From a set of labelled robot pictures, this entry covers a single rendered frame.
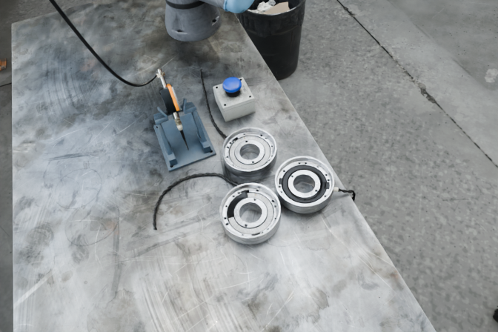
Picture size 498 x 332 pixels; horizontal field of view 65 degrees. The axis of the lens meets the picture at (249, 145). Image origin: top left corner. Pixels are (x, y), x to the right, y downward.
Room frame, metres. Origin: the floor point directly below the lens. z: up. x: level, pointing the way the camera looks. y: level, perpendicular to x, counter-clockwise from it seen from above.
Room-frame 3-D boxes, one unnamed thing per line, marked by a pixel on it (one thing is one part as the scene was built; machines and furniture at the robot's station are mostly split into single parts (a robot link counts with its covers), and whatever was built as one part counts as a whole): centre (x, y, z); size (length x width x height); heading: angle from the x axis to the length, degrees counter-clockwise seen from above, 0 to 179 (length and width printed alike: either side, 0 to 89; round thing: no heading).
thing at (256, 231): (0.32, 0.01, 0.82); 0.08 x 0.08 x 0.02
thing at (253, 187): (0.32, 0.01, 0.82); 0.10 x 0.10 x 0.04
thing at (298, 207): (0.36, -0.09, 0.82); 0.10 x 0.10 x 0.04
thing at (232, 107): (0.60, 0.02, 0.82); 0.08 x 0.07 x 0.05; 15
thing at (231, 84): (0.59, 0.02, 0.85); 0.04 x 0.04 x 0.05
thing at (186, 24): (0.92, 0.11, 0.85); 0.15 x 0.15 x 0.10
